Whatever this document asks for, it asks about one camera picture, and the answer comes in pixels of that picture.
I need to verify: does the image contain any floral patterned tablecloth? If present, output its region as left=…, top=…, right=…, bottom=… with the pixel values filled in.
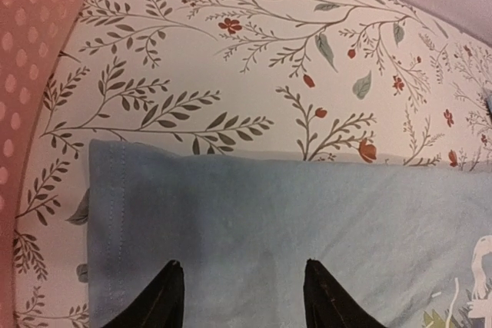
left=13, top=0, right=491, bottom=327

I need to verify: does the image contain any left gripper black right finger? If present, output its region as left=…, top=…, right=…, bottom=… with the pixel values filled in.
left=303, top=259, right=384, bottom=328

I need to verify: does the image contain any pink plastic basket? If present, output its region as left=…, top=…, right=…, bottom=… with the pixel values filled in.
left=1, top=0, right=82, bottom=327

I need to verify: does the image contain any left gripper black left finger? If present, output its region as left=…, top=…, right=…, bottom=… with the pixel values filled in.
left=104, top=260, right=185, bottom=328

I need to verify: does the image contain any light blue printed t-shirt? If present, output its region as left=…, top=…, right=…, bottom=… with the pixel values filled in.
left=87, top=141, right=491, bottom=327

